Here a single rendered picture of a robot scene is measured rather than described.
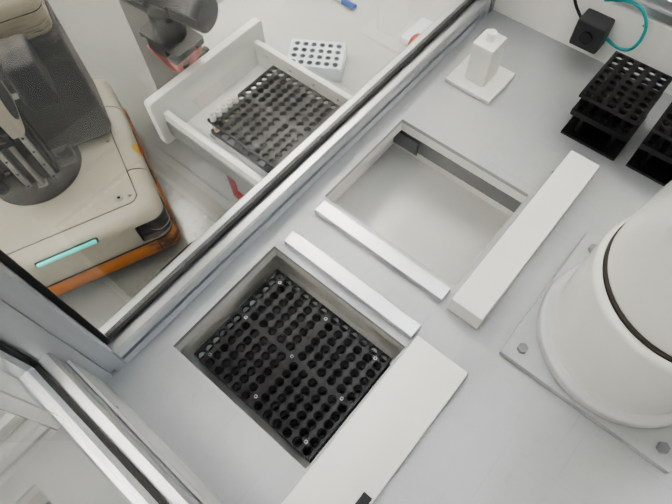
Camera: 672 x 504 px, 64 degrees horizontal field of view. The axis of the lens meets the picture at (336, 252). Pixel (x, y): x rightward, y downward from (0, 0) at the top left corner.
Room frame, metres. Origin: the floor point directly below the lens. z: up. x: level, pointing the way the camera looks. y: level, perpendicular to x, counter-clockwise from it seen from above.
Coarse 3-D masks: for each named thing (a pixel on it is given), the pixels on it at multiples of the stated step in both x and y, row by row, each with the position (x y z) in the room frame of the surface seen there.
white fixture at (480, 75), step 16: (496, 32) 0.70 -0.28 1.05; (480, 48) 0.68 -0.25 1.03; (496, 48) 0.68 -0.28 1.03; (464, 64) 0.73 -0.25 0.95; (480, 64) 0.68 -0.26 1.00; (496, 64) 0.69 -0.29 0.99; (448, 80) 0.69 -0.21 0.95; (464, 80) 0.69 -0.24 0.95; (480, 80) 0.67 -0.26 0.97; (496, 80) 0.68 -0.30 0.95; (480, 96) 0.65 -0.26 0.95
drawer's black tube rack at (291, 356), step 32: (288, 288) 0.34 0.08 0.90; (256, 320) 0.29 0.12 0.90; (288, 320) 0.29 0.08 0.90; (320, 320) 0.28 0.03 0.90; (224, 352) 0.25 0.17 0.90; (256, 352) 0.24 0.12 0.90; (288, 352) 0.24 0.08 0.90; (320, 352) 0.24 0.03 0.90; (352, 352) 0.23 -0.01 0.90; (256, 384) 0.20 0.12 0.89; (288, 384) 0.19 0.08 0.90; (320, 384) 0.19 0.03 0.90; (352, 384) 0.19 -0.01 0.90; (288, 416) 0.16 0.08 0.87; (320, 416) 0.15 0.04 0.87; (320, 448) 0.11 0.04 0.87
